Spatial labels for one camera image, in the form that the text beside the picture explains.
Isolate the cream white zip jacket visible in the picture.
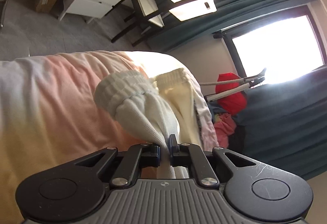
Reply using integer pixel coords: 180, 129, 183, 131
94, 68, 218, 179

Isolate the pink garment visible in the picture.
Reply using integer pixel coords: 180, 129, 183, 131
213, 113, 237, 148

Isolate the red bag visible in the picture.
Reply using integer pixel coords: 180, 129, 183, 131
215, 73, 248, 115

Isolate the pastel pink bed sheet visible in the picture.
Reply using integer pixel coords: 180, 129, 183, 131
0, 50, 221, 224

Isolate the teal curtain right of window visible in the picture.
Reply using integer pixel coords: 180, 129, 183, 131
236, 66, 327, 180

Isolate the window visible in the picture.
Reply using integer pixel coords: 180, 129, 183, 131
213, 5, 326, 84

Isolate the white chair with black frame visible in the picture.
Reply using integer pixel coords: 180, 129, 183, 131
111, 0, 218, 47

